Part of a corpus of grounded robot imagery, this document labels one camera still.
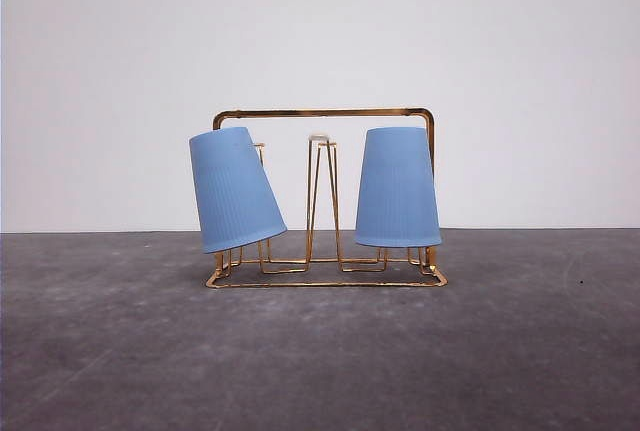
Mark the blue ribbed cup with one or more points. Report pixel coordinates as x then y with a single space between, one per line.
397 202
236 202

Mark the gold wire cup rack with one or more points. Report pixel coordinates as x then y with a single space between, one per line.
324 266

